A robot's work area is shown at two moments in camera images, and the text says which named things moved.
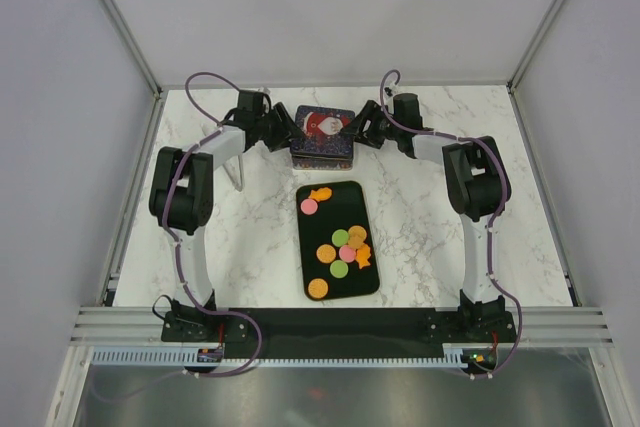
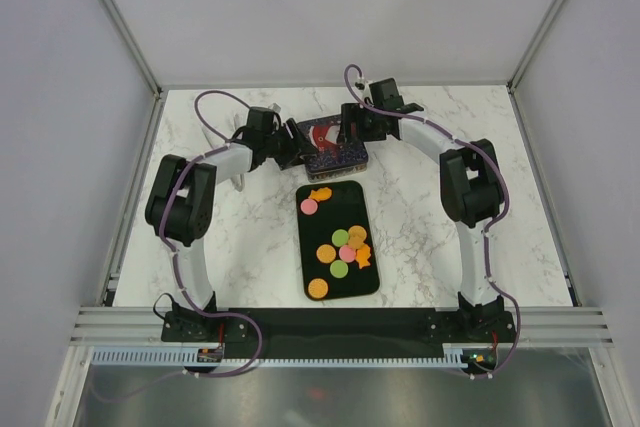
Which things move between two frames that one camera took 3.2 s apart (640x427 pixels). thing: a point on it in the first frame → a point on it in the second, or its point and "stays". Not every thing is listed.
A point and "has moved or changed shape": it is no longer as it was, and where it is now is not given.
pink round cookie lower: x=347 y=253 stays
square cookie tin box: x=322 y=162 has moved or changed shape
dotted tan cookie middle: x=326 y=253 stays
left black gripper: x=286 y=130 → x=297 y=149
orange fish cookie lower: x=362 y=255 stays
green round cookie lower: x=339 y=269 stays
